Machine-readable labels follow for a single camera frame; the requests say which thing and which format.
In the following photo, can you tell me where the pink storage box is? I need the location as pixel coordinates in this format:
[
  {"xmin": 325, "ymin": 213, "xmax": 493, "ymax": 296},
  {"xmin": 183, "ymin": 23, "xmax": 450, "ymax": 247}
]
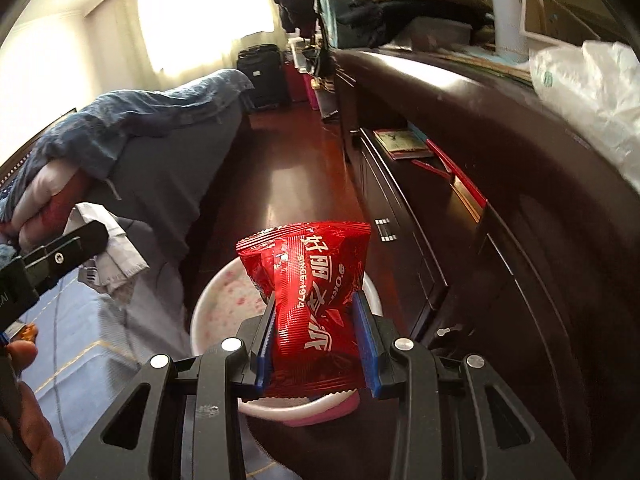
[{"xmin": 285, "ymin": 62, "xmax": 321, "ymax": 111}]

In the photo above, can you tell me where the pink and white pillow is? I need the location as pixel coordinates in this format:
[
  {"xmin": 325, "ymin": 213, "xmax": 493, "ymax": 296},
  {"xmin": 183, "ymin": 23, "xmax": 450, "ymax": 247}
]
[{"xmin": 10, "ymin": 162, "xmax": 96, "ymax": 241}]

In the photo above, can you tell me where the person's left hand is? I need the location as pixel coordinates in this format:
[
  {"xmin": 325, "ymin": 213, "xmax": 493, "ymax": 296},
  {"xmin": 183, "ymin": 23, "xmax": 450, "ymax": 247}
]
[{"xmin": 9, "ymin": 341, "xmax": 66, "ymax": 480}]

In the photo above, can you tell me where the light blue quilted bedspread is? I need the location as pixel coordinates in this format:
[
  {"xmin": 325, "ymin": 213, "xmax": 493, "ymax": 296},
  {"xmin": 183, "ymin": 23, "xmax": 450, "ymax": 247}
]
[{"xmin": 20, "ymin": 220, "xmax": 281, "ymax": 480}]

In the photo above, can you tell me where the dark wooden cabinet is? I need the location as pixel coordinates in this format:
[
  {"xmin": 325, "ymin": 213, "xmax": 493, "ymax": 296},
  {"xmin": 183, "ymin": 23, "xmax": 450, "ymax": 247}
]
[{"xmin": 320, "ymin": 47, "xmax": 640, "ymax": 480}]

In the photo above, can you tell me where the white window curtain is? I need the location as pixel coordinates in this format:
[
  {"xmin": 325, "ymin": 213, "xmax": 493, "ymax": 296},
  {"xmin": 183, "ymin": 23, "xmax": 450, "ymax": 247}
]
[{"xmin": 85, "ymin": 0, "xmax": 281, "ymax": 76}]

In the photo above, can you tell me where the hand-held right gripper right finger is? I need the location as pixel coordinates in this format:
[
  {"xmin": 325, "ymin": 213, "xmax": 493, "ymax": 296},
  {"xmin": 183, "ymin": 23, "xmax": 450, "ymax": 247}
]
[{"xmin": 352, "ymin": 290, "xmax": 576, "ymax": 480}]

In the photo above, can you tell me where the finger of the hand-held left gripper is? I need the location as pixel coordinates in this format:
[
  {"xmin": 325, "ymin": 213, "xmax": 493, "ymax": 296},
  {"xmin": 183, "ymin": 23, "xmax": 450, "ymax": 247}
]
[{"xmin": 22, "ymin": 221, "xmax": 110, "ymax": 293}]

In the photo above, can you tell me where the thin red folder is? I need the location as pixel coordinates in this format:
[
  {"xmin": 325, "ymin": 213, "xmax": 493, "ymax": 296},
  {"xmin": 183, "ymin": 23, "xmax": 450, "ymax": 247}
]
[{"xmin": 411, "ymin": 159, "xmax": 455, "ymax": 180}]

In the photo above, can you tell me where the red snack packet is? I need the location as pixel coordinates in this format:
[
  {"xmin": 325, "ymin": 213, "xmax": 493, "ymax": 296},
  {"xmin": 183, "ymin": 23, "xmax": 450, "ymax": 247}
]
[{"xmin": 236, "ymin": 220, "xmax": 373, "ymax": 401}]

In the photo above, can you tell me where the white paper roll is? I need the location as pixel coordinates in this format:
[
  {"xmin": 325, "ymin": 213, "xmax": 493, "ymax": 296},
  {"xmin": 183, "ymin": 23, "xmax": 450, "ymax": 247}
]
[{"xmin": 492, "ymin": 0, "xmax": 531, "ymax": 56}]

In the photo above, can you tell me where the yellowish cover book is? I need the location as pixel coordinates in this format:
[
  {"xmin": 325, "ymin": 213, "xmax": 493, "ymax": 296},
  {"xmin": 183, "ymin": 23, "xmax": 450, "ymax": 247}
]
[{"xmin": 372, "ymin": 129, "xmax": 431, "ymax": 161}]

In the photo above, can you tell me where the black suitcase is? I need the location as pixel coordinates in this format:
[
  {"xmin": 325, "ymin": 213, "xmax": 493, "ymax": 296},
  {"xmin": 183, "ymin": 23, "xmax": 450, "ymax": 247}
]
[{"xmin": 236, "ymin": 44, "xmax": 291, "ymax": 110}]

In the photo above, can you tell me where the blue floral blanket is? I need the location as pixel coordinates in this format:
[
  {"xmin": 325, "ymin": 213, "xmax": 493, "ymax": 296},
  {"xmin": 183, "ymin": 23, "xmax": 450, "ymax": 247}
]
[{"xmin": 10, "ymin": 69, "xmax": 256, "ymax": 201}]

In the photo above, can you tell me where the white open box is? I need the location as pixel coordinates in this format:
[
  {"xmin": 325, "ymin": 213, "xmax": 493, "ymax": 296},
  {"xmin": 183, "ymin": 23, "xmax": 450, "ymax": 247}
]
[{"xmin": 519, "ymin": 0, "xmax": 601, "ymax": 53}]

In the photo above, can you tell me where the white plastic bag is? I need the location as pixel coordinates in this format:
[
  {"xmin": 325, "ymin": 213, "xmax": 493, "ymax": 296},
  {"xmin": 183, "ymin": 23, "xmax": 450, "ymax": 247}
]
[{"xmin": 529, "ymin": 40, "xmax": 640, "ymax": 191}]

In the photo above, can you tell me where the white floral trash bin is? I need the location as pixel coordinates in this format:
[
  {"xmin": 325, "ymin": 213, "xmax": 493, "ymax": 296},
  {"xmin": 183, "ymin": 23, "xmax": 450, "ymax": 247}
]
[{"xmin": 190, "ymin": 255, "xmax": 386, "ymax": 428}]

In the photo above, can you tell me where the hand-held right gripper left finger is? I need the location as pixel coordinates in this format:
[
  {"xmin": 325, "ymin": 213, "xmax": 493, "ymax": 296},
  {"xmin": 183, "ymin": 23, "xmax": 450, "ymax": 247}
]
[{"xmin": 60, "ymin": 292, "xmax": 281, "ymax": 480}]

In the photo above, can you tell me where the white cloth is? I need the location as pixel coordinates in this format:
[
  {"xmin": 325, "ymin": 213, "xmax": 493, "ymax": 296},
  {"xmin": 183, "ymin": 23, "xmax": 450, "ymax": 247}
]
[{"xmin": 67, "ymin": 202, "xmax": 151, "ymax": 295}]

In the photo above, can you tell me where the black handbag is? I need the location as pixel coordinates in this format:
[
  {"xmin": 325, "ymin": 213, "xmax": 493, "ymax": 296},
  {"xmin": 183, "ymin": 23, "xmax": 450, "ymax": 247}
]
[{"xmin": 300, "ymin": 47, "xmax": 333, "ymax": 78}]

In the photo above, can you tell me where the bed with grey sheet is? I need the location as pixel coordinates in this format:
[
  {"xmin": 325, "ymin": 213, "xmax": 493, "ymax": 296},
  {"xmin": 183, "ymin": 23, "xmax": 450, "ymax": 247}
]
[{"xmin": 0, "ymin": 67, "xmax": 281, "ymax": 480}]

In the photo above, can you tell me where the clear plastic storage box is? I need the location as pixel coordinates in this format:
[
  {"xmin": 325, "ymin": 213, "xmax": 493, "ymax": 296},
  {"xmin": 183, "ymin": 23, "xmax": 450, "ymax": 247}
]
[{"xmin": 407, "ymin": 16, "xmax": 473, "ymax": 46}]

